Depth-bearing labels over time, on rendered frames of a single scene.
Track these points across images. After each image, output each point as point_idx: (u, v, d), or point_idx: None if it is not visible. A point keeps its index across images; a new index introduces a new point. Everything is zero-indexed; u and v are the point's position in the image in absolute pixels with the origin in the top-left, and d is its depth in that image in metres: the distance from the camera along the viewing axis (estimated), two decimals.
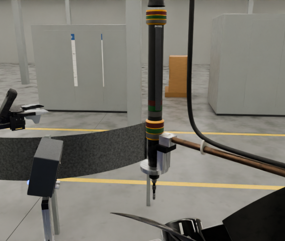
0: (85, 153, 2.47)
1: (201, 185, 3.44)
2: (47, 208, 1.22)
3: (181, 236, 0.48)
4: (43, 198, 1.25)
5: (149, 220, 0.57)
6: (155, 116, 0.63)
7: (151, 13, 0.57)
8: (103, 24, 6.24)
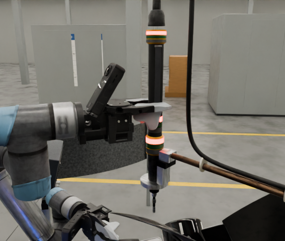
0: (85, 153, 2.47)
1: (201, 185, 3.44)
2: (47, 208, 1.22)
3: (181, 236, 0.48)
4: (43, 198, 1.25)
5: (149, 220, 0.57)
6: (155, 133, 0.65)
7: (151, 33, 0.58)
8: (103, 24, 6.24)
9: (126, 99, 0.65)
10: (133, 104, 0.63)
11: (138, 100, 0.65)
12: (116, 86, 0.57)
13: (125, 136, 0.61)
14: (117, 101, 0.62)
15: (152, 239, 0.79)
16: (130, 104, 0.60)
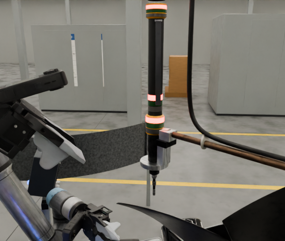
0: (85, 153, 2.47)
1: (201, 185, 3.44)
2: (47, 208, 1.22)
3: None
4: (43, 198, 1.25)
5: None
6: (155, 112, 0.63)
7: (151, 7, 0.57)
8: (103, 24, 6.24)
9: (42, 115, 0.53)
10: (48, 125, 0.51)
11: (54, 125, 0.53)
12: (44, 90, 0.46)
13: (8, 149, 0.45)
14: (34, 108, 0.49)
15: None
16: (43, 120, 0.47)
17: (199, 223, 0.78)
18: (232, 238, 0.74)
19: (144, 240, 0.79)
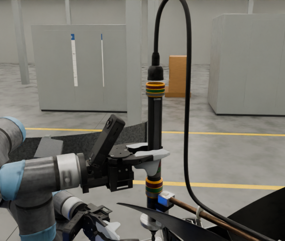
0: (85, 153, 2.47)
1: (201, 185, 3.44)
2: None
3: None
4: None
5: None
6: (154, 177, 0.68)
7: (150, 88, 0.61)
8: (103, 24, 6.24)
9: (126, 145, 0.68)
10: (133, 150, 0.66)
11: (137, 146, 0.68)
12: (116, 138, 0.61)
13: (126, 183, 0.64)
14: (118, 149, 0.65)
15: None
16: (130, 153, 0.63)
17: (199, 223, 0.78)
18: (232, 238, 0.74)
19: (144, 240, 0.79)
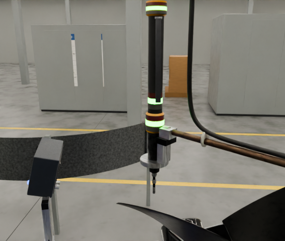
0: (85, 153, 2.47)
1: (201, 185, 3.44)
2: (47, 208, 1.22)
3: None
4: (43, 198, 1.25)
5: None
6: (155, 109, 0.63)
7: (151, 4, 0.57)
8: (103, 24, 6.24)
9: None
10: None
11: None
12: None
13: None
14: None
15: None
16: None
17: (199, 223, 0.78)
18: (232, 238, 0.74)
19: None
